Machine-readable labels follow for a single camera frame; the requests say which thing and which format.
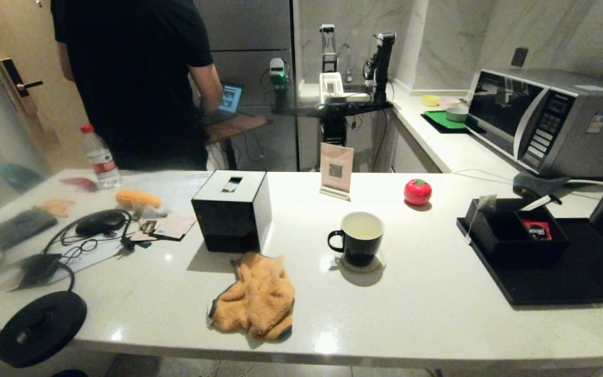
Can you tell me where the beige paper card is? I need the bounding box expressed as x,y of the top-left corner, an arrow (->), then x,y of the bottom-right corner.
152,216 -> 197,241

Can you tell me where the black mug white inside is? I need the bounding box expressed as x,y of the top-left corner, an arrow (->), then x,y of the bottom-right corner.
327,212 -> 385,268

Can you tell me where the red tomato-shaped timer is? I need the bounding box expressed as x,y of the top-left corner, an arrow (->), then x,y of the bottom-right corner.
404,179 -> 432,206

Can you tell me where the white power cable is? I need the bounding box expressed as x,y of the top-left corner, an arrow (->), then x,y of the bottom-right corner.
451,169 -> 603,187

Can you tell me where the white tea bag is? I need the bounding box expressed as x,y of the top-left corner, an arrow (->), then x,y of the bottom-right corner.
463,195 -> 497,246

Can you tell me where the silver microwave oven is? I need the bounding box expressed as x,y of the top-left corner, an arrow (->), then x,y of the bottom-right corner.
466,68 -> 603,180

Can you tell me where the black computer mouse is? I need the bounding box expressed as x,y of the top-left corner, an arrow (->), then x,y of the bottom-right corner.
75,210 -> 128,237

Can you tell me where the small orange rag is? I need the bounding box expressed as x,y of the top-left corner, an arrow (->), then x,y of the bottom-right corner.
39,198 -> 76,218

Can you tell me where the grey device green light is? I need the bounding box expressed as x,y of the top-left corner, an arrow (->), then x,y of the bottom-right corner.
269,58 -> 287,110

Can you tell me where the black compartment organizer box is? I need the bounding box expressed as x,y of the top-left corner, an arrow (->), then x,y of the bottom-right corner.
464,198 -> 570,265

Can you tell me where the black door lock handle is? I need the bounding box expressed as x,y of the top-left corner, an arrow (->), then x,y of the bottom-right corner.
0,59 -> 44,117

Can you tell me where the laptop with blue screen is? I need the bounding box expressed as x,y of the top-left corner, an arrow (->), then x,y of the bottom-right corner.
217,84 -> 243,117

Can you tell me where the chrome faucet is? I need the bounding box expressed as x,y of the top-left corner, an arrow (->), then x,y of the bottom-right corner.
337,45 -> 353,84

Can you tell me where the black rectangular tray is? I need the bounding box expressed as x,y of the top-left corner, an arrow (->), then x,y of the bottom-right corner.
456,217 -> 603,305

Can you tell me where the dark grey cloth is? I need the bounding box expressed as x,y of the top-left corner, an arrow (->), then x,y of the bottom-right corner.
512,171 -> 570,199

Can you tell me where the beige QR code sign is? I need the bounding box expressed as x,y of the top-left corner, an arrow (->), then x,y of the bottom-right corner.
319,143 -> 354,202

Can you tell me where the black round kettle base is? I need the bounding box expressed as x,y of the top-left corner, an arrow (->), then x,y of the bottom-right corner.
0,291 -> 87,368

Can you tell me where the white plastic stand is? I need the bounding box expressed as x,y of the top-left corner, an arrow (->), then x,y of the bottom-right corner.
318,72 -> 345,105

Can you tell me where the person's right forearm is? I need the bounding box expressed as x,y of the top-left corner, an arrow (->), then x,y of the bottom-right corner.
189,63 -> 224,113

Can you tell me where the clear water bottle red cap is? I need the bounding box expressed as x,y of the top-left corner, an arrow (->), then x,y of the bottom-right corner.
80,124 -> 122,190

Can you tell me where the yellow corn cob toy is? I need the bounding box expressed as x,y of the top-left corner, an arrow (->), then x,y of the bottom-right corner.
116,191 -> 162,210

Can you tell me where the round white coaster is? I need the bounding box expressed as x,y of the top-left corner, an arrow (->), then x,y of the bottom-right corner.
339,251 -> 387,273

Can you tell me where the red chili pepper toy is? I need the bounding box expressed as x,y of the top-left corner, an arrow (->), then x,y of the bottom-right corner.
61,178 -> 99,193

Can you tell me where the teal cloth bundle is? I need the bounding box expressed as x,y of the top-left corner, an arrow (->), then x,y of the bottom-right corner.
0,163 -> 44,192

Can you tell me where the person in black shirt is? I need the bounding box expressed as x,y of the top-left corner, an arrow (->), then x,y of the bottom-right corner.
50,0 -> 213,171

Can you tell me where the red sachet packet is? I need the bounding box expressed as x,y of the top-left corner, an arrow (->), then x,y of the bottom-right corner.
521,220 -> 552,241

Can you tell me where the black white tissue box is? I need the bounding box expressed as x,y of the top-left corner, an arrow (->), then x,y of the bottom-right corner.
191,170 -> 273,254

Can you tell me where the orange microfibre cloth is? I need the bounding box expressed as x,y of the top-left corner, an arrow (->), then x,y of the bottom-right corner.
208,252 -> 296,341

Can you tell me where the black teleoperation rig stand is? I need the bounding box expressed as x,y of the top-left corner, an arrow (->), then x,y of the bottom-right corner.
271,101 -> 392,148

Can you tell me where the beige wooden door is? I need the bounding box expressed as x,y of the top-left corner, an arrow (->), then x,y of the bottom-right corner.
0,0 -> 90,169

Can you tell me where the brown wooden side table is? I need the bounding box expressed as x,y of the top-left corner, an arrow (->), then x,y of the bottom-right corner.
205,113 -> 273,171

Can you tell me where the grey refrigerator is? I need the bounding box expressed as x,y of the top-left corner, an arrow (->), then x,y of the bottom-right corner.
194,0 -> 299,172

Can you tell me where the green cutting mat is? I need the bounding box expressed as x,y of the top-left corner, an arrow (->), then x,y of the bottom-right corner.
420,110 -> 477,135

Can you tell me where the dark grey wallet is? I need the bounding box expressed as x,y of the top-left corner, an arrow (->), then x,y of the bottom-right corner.
0,208 -> 59,251

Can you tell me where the white stick sachet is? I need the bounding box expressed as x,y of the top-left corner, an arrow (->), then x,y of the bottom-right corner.
520,195 -> 562,212

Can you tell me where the thin black mouse cable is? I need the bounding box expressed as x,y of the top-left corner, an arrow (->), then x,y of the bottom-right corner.
44,209 -> 135,262

